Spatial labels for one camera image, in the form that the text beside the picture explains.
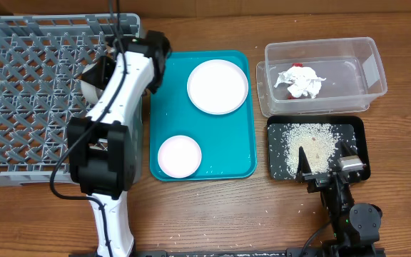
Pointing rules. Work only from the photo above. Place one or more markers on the teal serving tray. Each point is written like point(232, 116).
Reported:
point(227, 142)

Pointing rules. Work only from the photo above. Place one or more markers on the pink shallow bowl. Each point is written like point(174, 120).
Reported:
point(179, 156)

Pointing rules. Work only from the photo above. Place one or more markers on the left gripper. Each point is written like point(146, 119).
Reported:
point(106, 69)

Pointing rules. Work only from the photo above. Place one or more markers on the grey dishwasher rack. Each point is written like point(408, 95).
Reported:
point(40, 60)

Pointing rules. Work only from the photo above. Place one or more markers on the spilled white rice pile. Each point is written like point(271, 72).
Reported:
point(320, 142)

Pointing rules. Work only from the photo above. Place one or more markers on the white napkin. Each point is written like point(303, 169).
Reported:
point(311, 82)

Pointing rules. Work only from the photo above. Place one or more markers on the white round plate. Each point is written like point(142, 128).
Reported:
point(217, 87)

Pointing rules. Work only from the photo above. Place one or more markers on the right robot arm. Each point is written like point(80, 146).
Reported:
point(355, 225)

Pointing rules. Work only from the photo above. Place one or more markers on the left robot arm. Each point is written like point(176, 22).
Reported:
point(105, 146)

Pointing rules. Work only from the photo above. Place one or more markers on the clear plastic bin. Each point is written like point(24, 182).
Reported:
point(351, 67)

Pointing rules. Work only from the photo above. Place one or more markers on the red snack wrapper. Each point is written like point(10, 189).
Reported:
point(296, 65)

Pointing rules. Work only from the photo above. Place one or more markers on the black rectangular tray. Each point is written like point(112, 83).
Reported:
point(354, 121)

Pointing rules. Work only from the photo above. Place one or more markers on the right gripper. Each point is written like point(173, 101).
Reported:
point(322, 179)

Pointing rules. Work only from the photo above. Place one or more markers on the grey bowl with rice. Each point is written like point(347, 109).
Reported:
point(91, 93)

